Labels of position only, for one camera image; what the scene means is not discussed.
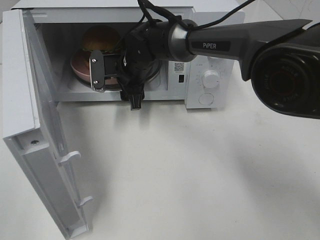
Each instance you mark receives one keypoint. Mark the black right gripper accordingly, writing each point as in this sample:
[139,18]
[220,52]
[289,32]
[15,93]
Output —
[133,74]

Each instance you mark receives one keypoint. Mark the pink round plate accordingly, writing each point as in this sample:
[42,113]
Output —
[81,67]

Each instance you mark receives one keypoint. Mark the burger with lettuce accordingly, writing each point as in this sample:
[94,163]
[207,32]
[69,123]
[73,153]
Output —
[101,37]

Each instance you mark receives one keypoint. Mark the round white door button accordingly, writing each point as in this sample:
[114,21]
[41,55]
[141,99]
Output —
[206,99]

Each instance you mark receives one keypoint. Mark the white timer knob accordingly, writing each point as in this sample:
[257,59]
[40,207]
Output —
[211,79]

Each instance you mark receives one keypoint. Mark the white microwave door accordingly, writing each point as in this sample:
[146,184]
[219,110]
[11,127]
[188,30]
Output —
[32,127]

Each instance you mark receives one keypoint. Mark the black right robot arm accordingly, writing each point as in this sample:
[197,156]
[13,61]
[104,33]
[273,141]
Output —
[280,58]

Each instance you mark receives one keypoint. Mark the glass microwave turntable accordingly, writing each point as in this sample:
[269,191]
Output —
[150,77]

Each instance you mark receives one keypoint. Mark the white microwave oven body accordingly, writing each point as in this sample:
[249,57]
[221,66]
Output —
[63,23]

